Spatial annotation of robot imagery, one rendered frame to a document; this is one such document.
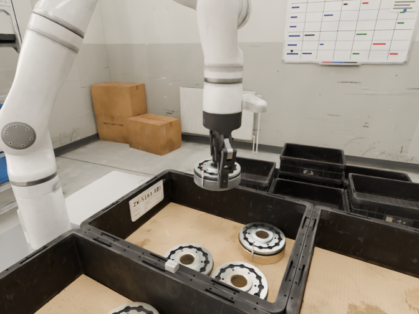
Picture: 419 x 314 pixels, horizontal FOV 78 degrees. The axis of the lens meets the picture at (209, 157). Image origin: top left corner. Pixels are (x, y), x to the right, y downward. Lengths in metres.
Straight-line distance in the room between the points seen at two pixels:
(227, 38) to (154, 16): 3.44
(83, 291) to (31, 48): 0.46
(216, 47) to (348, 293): 0.50
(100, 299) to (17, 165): 0.34
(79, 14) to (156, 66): 3.28
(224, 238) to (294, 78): 2.77
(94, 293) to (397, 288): 0.57
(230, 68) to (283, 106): 2.88
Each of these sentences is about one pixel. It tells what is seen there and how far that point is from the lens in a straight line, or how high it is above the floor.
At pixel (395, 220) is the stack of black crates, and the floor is 0.52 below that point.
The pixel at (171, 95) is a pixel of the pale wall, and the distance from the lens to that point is 3.80.
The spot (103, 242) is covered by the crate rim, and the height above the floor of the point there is 0.93.
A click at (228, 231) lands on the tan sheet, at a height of 0.83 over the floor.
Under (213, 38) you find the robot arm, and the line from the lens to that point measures 0.45.
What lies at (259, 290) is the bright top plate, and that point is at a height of 0.86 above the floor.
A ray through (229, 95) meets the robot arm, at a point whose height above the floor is 1.17.
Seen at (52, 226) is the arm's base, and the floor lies 0.86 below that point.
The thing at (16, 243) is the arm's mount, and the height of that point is 0.81.
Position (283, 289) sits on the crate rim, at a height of 0.93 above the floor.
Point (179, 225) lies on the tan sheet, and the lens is 0.69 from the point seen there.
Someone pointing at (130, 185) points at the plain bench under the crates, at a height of 0.70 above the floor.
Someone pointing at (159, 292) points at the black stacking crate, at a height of 0.88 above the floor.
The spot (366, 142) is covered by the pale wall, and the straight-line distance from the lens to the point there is 3.44.
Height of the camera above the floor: 1.25
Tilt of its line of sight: 22 degrees down
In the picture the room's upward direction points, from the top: straight up
